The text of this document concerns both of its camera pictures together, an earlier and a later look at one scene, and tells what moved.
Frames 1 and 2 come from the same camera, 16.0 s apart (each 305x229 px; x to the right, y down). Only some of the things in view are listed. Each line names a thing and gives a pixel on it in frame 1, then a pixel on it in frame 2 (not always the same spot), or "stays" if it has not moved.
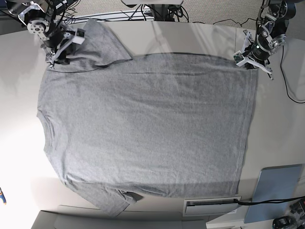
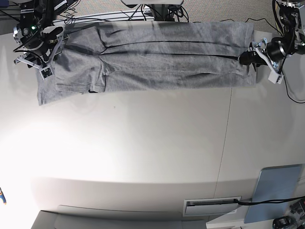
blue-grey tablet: (275, 182) stays
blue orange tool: (2, 196) stays
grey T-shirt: (167, 125) to (99, 57)
